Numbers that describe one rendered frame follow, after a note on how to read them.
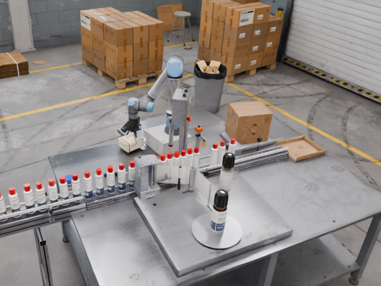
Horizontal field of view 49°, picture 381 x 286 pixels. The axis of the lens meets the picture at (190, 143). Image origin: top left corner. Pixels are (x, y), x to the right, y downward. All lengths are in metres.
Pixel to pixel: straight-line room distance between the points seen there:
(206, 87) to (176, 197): 2.93
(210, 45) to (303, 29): 1.66
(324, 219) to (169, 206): 1.03
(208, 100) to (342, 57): 2.55
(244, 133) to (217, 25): 3.57
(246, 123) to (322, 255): 1.21
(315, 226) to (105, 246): 1.33
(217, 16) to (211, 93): 1.61
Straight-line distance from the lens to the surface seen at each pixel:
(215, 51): 6.91
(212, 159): 3.04
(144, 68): 6.49
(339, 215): 3.02
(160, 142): 3.22
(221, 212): 2.43
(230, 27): 6.58
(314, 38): 7.47
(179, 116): 2.74
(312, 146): 3.69
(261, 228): 2.66
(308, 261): 3.50
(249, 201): 2.84
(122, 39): 6.13
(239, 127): 3.39
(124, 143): 3.27
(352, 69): 7.14
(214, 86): 5.53
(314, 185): 3.22
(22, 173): 4.65
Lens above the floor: 2.64
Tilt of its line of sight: 32 degrees down
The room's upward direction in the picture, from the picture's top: 5 degrees clockwise
